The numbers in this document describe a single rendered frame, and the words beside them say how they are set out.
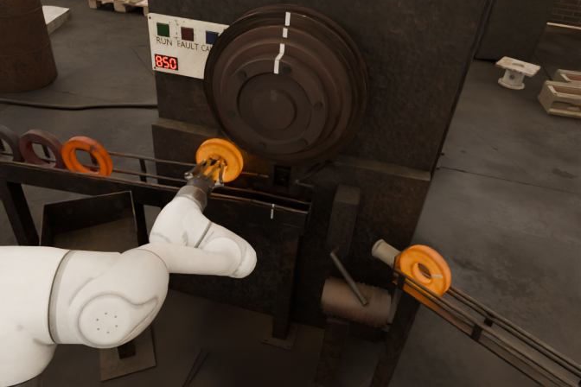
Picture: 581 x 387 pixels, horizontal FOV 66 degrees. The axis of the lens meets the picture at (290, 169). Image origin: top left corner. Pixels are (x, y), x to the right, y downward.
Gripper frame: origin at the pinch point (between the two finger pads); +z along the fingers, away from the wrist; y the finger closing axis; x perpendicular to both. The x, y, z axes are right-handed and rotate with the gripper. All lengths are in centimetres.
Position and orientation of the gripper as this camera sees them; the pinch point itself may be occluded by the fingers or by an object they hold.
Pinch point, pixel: (219, 156)
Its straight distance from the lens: 148.2
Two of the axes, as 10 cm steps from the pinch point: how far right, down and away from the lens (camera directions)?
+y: 9.7, 2.0, -1.5
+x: 0.7, -7.9, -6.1
